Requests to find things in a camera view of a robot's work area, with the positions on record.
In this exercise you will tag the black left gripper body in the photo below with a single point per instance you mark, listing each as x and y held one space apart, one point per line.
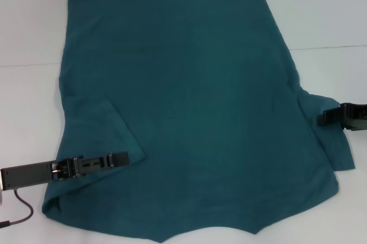
25 175

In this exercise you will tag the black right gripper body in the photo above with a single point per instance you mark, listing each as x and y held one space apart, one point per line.
357 117

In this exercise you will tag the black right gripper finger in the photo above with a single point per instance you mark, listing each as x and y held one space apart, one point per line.
329 117

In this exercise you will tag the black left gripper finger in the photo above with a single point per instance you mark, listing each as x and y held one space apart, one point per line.
120 159

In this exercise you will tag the teal blue shirt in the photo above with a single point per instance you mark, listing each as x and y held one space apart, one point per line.
186 97

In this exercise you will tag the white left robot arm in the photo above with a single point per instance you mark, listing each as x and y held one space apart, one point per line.
1 195

